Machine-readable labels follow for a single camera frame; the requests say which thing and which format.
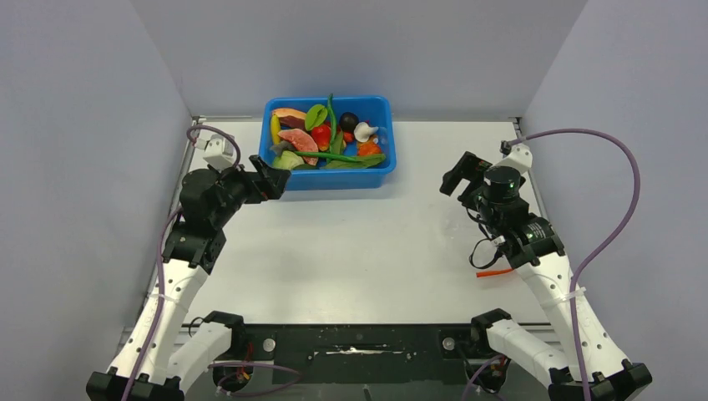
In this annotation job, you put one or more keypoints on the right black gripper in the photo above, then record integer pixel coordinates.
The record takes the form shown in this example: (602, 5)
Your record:
(470, 168)

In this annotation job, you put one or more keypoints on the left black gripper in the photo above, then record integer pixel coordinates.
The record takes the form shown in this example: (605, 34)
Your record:
(265, 184)

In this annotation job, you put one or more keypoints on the pink watermelon slice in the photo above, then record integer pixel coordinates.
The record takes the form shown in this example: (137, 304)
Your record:
(302, 142)

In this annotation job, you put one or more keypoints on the clear zip top bag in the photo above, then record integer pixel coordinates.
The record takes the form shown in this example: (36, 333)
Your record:
(494, 273)

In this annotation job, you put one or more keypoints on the long green bean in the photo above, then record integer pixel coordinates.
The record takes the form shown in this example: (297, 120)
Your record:
(328, 156)

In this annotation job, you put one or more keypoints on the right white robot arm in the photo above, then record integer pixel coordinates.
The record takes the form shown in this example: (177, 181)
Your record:
(589, 365)

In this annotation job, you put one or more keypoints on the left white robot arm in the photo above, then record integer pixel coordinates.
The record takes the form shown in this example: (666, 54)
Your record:
(148, 367)

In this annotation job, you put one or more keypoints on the pale green cabbage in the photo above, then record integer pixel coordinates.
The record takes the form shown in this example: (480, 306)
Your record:
(287, 160)

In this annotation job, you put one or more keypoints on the grey fish piece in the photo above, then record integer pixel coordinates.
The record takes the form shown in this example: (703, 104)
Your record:
(282, 146)

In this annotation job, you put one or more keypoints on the yellow banana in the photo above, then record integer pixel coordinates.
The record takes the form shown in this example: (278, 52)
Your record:
(275, 129)

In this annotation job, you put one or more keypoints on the flat green leaf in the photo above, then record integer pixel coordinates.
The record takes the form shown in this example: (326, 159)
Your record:
(355, 163)

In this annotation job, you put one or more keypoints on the black plum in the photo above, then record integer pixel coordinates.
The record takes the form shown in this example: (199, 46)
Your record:
(348, 122)

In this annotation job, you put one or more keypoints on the orange carrot piece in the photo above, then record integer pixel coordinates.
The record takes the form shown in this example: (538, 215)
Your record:
(368, 148)

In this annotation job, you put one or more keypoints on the upright green bean pod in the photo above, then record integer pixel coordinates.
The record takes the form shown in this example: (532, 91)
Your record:
(332, 117)

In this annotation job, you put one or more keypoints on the white mushroom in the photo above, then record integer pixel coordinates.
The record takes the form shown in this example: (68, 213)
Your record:
(363, 131)

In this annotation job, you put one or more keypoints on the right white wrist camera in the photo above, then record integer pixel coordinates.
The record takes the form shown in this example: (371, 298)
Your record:
(517, 156)

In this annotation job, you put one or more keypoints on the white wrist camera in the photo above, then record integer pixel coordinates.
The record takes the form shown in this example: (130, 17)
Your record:
(219, 153)
(517, 156)

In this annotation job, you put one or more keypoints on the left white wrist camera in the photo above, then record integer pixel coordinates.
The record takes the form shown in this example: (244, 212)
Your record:
(219, 153)

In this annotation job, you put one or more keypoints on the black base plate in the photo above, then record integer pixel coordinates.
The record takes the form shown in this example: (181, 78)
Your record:
(361, 353)

